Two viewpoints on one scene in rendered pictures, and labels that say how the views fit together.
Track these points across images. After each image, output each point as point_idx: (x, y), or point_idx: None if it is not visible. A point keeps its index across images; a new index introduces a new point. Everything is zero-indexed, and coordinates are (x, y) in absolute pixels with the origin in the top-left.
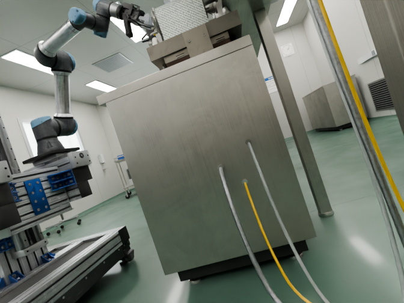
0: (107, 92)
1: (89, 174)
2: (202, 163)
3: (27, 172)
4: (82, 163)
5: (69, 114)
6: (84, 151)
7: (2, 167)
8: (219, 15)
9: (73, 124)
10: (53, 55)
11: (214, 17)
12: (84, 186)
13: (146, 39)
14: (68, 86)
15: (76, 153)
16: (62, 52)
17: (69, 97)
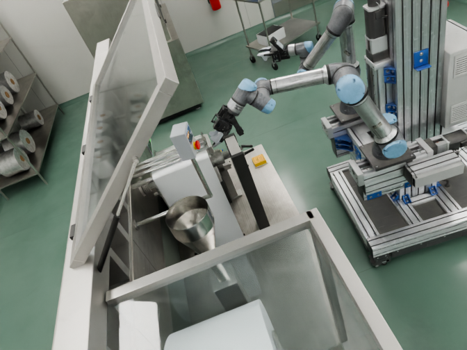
0: (252, 147)
1: (364, 190)
2: None
3: (356, 143)
4: (352, 176)
5: (375, 138)
6: (355, 173)
7: (326, 129)
8: (149, 194)
9: (381, 150)
10: (325, 83)
11: (117, 255)
12: (360, 189)
13: (247, 151)
14: (359, 115)
15: (350, 165)
16: (335, 82)
17: (367, 124)
